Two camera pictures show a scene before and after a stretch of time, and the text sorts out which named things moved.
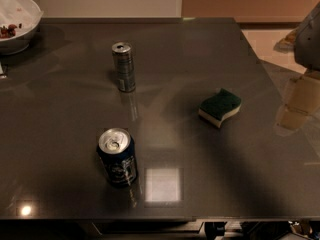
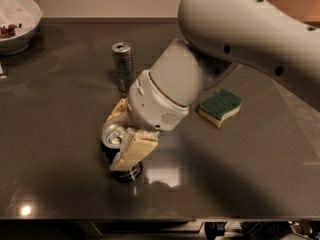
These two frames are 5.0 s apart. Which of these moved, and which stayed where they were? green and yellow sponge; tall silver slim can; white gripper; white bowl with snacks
Moved: white gripper
Stayed: tall silver slim can; green and yellow sponge; white bowl with snacks
